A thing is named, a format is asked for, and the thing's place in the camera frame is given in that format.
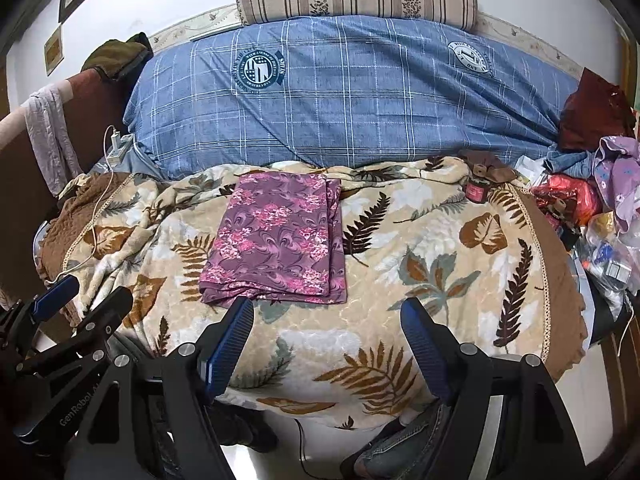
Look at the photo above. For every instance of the small red box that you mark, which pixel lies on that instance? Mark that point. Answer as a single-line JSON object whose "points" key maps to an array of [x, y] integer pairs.
{"points": [[476, 192]]}

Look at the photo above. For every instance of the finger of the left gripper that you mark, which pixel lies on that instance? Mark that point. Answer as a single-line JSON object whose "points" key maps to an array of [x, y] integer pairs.
{"points": [[103, 320], [56, 297]]}

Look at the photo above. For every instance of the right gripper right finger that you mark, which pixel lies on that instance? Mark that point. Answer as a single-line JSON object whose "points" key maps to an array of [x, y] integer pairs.
{"points": [[505, 418]]}

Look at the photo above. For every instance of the red plastic bag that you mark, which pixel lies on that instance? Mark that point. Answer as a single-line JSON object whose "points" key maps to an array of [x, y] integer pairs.
{"points": [[580, 197]]}

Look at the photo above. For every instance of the white power strip with charger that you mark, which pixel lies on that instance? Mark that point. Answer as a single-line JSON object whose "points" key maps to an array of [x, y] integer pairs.
{"points": [[120, 146]]}

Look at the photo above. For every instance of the brown quilted bedspread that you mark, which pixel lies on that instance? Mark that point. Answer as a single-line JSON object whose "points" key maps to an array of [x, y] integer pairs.
{"points": [[75, 213]]}

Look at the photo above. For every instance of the brown small garment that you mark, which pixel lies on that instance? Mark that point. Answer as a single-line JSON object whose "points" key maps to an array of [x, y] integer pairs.
{"points": [[496, 170]]}

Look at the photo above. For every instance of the small wall plaque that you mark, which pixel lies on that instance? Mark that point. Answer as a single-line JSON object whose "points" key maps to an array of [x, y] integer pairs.
{"points": [[53, 51]]}

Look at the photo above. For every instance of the purple floral long-sleeve shirt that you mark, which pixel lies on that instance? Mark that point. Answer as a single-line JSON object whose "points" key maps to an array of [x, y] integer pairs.
{"points": [[280, 239]]}

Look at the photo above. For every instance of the blue jeans leg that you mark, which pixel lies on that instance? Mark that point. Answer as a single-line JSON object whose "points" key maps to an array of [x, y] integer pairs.
{"points": [[400, 452]]}

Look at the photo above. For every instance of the lilac floral garment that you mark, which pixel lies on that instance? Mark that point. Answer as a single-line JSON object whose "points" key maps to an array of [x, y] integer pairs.
{"points": [[615, 168]]}

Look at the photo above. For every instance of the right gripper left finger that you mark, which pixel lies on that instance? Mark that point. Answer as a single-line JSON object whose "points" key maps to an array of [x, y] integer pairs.
{"points": [[147, 408]]}

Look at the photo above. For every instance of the grey cloth on headboard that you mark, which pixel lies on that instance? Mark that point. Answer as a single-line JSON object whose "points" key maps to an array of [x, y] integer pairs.
{"points": [[47, 130]]}

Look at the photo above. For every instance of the beige leaf-print fleece blanket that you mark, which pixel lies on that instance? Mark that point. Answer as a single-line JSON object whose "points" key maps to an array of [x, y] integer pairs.
{"points": [[408, 232]]}

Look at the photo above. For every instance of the dark red cloth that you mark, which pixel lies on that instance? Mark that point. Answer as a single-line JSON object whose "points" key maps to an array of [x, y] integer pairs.
{"points": [[595, 110]]}

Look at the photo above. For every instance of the olive green folded cloth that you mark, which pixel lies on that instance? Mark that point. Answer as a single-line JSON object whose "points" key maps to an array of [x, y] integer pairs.
{"points": [[116, 59]]}

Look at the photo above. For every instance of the blue plaid duvet bundle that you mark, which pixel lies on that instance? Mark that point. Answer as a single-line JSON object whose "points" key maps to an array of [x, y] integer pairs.
{"points": [[346, 91]]}

